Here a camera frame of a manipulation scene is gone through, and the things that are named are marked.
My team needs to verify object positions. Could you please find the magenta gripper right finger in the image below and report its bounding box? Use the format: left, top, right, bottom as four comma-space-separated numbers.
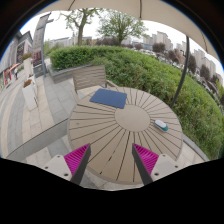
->
131, 143, 181, 186

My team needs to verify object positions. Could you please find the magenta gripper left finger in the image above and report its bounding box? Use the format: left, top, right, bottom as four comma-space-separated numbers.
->
44, 143, 92, 186

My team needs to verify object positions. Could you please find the white teal computer mouse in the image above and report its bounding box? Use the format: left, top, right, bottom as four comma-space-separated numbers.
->
154, 120, 168, 132

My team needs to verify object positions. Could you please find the round slatted wooden table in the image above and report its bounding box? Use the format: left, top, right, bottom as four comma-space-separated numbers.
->
68, 87, 183, 184

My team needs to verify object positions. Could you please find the green hedge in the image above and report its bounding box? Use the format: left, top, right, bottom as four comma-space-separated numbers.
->
50, 46, 224, 160

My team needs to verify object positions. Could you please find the beige slatted chair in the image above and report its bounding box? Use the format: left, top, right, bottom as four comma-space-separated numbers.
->
72, 65, 116, 102

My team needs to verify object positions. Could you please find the white planter box near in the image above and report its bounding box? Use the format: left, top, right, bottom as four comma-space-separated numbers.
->
22, 79, 38, 111

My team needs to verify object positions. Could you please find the white planter box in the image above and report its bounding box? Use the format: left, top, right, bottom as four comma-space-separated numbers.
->
22, 52, 33, 78
22, 79, 38, 111

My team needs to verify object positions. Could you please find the white planter box far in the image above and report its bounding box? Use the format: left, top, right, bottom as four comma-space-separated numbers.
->
22, 52, 33, 78

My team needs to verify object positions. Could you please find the dark umbrella pole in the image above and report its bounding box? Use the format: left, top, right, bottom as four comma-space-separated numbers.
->
170, 34, 191, 108

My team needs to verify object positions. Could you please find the grey street pole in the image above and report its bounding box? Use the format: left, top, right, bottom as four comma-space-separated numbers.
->
40, 19, 54, 77

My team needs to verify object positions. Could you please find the beige patio umbrella canopy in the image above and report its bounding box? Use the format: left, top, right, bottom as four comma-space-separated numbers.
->
38, 0, 219, 59

